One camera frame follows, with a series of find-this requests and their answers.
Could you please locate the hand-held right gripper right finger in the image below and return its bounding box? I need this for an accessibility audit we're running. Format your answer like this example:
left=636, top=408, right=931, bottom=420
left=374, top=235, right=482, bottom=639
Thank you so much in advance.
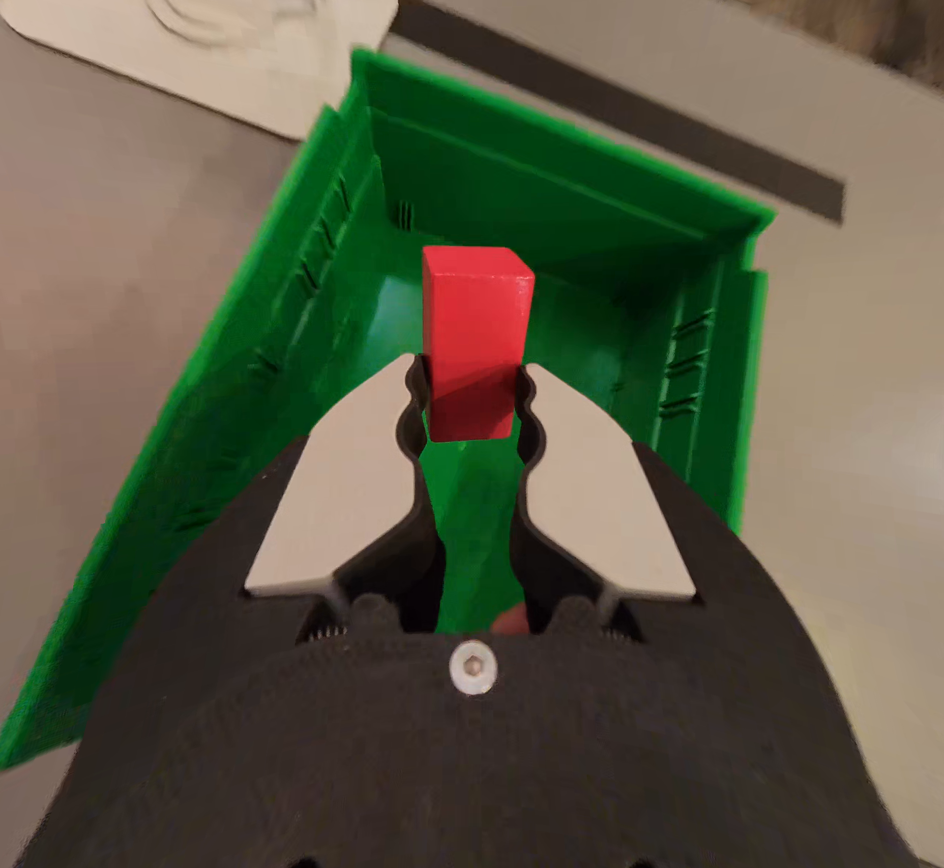
left=509, top=362, right=698, bottom=634

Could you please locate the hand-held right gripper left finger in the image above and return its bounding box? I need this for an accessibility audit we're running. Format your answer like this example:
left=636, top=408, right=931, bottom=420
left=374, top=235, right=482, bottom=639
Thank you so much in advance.
left=243, top=353, right=448, bottom=633

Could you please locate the red rectangular wooden block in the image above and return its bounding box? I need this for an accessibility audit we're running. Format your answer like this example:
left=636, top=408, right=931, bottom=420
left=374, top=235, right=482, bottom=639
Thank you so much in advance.
left=422, top=246, right=535, bottom=443

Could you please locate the green plastic storage bin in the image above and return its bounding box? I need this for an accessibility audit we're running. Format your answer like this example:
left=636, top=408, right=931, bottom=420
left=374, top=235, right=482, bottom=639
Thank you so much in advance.
left=0, top=48, right=777, bottom=772

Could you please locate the black strip on table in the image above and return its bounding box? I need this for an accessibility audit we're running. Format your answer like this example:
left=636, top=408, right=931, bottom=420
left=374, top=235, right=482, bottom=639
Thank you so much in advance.
left=387, top=0, right=847, bottom=223

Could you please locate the white rounded mat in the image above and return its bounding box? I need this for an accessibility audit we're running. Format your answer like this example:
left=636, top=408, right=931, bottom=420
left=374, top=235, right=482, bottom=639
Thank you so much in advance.
left=0, top=0, right=399, bottom=142

